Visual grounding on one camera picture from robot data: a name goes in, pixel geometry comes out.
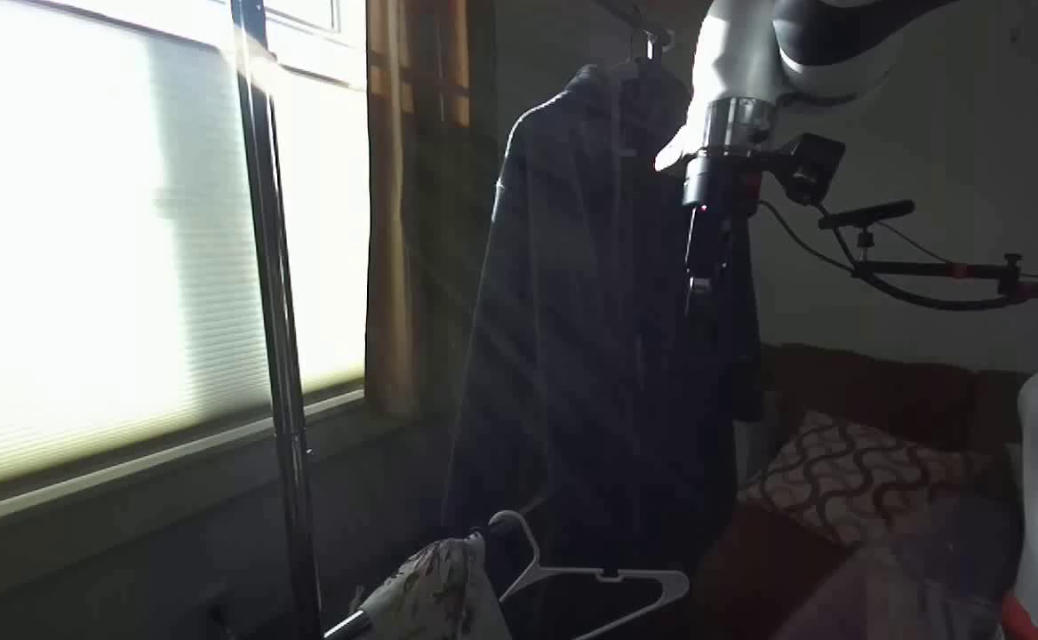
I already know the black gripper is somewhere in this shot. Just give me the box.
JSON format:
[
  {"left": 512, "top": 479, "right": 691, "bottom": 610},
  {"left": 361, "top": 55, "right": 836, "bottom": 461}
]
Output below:
[{"left": 681, "top": 99, "right": 776, "bottom": 310}]

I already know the dark grey robe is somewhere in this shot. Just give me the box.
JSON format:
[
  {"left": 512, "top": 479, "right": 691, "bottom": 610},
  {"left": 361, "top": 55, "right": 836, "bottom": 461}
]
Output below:
[{"left": 443, "top": 62, "right": 734, "bottom": 568}]

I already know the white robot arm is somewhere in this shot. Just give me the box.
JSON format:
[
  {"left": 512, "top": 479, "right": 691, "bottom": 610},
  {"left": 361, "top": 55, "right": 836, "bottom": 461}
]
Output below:
[{"left": 655, "top": 0, "right": 954, "bottom": 310}]

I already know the yellow curtain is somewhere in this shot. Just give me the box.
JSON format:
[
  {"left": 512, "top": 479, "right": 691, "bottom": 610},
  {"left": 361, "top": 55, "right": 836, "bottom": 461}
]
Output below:
[{"left": 365, "top": 0, "right": 470, "bottom": 418}]

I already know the patterned cushion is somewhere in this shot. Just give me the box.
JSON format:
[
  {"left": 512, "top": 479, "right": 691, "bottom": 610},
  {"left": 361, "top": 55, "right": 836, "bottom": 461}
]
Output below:
[{"left": 740, "top": 413, "right": 991, "bottom": 549}]

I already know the white plastic hanger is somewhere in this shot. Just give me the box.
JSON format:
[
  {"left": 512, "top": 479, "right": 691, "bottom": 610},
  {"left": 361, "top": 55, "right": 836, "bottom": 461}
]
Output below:
[{"left": 488, "top": 509, "right": 691, "bottom": 640}]

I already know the dark red sofa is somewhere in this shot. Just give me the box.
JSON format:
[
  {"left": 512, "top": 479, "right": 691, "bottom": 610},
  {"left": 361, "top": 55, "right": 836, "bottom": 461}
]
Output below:
[{"left": 698, "top": 345, "right": 1020, "bottom": 640}]

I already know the metal rack front pole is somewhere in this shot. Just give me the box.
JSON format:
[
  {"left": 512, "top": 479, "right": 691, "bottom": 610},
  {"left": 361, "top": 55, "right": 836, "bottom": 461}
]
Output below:
[{"left": 230, "top": 0, "right": 323, "bottom": 640}]

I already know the floral white cloth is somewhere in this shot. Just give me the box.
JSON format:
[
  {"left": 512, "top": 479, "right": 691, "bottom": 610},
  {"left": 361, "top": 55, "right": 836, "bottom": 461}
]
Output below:
[{"left": 321, "top": 534, "right": 512, "bottom": 640}]

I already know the white window blind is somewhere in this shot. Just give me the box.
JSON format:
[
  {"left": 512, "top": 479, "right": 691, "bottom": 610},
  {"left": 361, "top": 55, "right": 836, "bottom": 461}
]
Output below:
[{"left": 0, "top": 0, "right": 374, "bottom": 499}]

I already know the black camera on mount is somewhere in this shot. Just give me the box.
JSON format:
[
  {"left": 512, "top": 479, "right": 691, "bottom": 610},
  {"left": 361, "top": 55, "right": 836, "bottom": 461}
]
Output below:
[{"left": 817, "top": 200, "right": 1038, "bottom": 313}]

